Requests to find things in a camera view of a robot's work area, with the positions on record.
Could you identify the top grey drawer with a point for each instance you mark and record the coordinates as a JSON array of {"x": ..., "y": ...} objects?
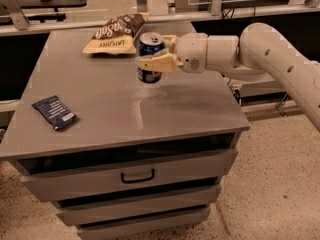
[{"x": 109, "y": 178}]

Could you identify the bottom grey drawer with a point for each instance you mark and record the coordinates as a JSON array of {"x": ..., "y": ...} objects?
[{"x": 124, "y": 227}]

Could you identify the blue rxbar blueberry bar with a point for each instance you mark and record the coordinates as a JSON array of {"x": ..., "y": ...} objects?
[{"x": 55, "y": 112}]

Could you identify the blue pepsi can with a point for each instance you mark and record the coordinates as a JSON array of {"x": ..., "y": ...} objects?
[{"x": 149, "y": 44}]

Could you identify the brown and cream chip bag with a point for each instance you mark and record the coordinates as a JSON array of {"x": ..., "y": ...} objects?
[{"x": 117, "y": 35}]

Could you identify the black drawer handle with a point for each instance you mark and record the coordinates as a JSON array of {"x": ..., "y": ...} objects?
[{"x": 137, "y": 177}]

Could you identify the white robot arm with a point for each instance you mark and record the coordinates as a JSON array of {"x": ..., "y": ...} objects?
[{"x": 259, "y": 50}]

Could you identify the grey drawer cabinet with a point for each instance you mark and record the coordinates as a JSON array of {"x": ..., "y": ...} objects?
[{"x": 119, "y": 118}]

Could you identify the grey drawer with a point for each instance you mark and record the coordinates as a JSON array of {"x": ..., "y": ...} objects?
[
  {"x": 109, "y": 178},
  {"x": 124, "y": 227},
  {"x": 139, "y": 205}
]

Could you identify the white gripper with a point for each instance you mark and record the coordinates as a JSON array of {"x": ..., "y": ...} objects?
[{"x": 192, "y": 52}]

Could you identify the middle grey drawer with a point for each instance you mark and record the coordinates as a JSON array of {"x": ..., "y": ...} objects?
[{"x": 139, "y": 205}]

